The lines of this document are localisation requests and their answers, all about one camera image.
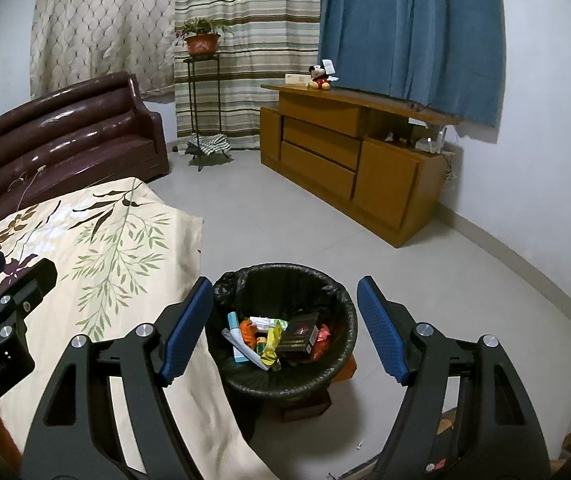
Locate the striped curtain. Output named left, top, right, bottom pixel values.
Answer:
left=174, top=0, right=323, bottom=150

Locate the potted plant in orange pot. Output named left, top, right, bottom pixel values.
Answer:
left=173, top=17, right=234, bottom=58

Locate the black lined trash bin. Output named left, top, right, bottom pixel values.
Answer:
left=206, top=262, right=359, bottom=401

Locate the brown leather sofa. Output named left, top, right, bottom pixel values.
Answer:
left=0, top=71, right=170, bottom=241

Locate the white tube with green print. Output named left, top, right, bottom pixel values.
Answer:
left=222, top=327, right=270, bottom=372

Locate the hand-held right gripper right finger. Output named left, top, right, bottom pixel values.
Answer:
left=356, top=275, right=552, bottom=480

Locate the floral printed blanket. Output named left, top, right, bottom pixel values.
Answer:
left=0, top=176, right=281, bottom=480

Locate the yellow wrapper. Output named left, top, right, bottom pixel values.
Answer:
left=260, top=320, right=289, bottom=368

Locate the wooden cabinet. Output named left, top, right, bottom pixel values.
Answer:
left=260, top=82, right=463, bottom=248

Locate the teal-ended white packet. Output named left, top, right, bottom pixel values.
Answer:
left=226, top=311, right=249, bottom=365

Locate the large red plastic bag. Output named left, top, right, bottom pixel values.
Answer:
left=310, top=323, right=331, bottom=361

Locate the small orange plastic bag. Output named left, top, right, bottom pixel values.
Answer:
left=240, top=317, right=259, bottom=351

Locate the black metal plant stand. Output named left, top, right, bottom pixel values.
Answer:
left=183, top=55, right=231, bottom=171

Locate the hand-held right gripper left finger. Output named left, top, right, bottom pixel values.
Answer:
left=20, top=275, right=215, bottom=480

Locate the blue curtain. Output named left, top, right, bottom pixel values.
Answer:
left=317, top=0, right=509, bottom=128

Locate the mouse plush toy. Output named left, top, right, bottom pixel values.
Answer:
left=306, top=65, right=332, bottom=92

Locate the checked cloth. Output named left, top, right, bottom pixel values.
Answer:
left=186, top=132, right=230, bottom=153

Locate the dark brown box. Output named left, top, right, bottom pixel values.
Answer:
left=276, top=311, right=320, bottom=361

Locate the white device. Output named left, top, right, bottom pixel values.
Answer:
left=415, top=125, right=449, bottom=153

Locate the diamond pattern curtain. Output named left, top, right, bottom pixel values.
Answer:
left=30, top=0, right=179, bottom=101

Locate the white sachet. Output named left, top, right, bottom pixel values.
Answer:
left=250, top=316, right=286, bottom=332

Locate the white cable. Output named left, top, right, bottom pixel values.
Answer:
left=8, top=164, right=47, bottom=196

